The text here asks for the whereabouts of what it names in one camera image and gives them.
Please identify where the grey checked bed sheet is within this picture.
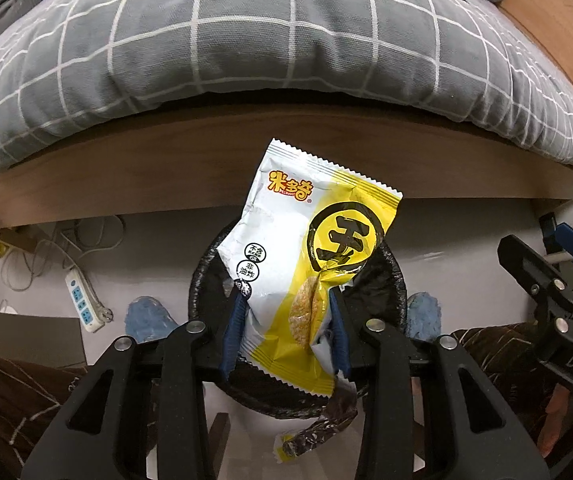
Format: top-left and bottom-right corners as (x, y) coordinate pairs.
(0, 0), (573, 174)

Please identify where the left blue slipper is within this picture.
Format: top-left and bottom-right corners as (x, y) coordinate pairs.
(125, 296), (178, 344)

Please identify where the black lined trash bin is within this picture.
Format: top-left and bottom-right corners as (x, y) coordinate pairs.
(188, 221), (407, 419)

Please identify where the wooden bed frame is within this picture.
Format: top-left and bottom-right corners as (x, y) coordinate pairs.
(0, 0), (573, 228)

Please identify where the white power strip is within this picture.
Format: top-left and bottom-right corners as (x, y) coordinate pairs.
(65, 266), (113, 334)

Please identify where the yellow white snack wrapper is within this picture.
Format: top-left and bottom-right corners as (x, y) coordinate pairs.
(217, 140), (403, 463)

